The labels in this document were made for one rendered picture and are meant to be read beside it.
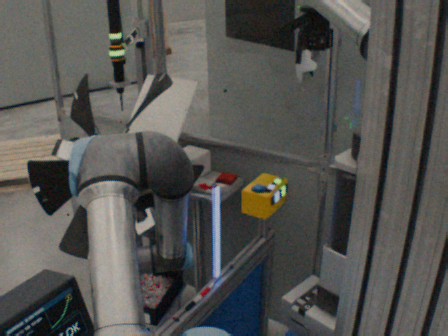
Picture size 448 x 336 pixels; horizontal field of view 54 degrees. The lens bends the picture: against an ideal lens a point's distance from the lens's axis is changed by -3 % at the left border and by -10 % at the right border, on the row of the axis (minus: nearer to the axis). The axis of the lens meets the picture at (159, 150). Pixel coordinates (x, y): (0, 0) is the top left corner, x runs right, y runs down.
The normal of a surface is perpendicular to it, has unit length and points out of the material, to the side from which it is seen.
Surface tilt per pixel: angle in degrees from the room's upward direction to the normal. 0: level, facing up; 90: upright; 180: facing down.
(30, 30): 90
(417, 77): 90
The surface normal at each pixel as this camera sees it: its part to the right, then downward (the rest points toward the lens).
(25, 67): 0.43, 0.32
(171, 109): -0.52, -0.33
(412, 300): -0.80, 0.28
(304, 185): -0.63, 0.33
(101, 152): 0.00, -0.56
